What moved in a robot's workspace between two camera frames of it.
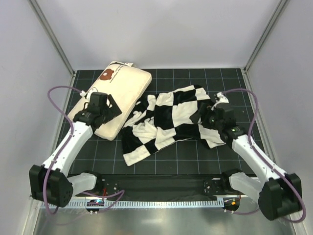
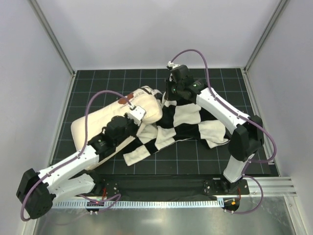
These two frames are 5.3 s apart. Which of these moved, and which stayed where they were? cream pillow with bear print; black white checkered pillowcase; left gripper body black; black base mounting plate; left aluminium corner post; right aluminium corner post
Moved: cream pillow with bear print; left gripper body black
Stayed: right aluminium corner post; black white checkered pillowcase; left aluminium corner post; black base mounting plate
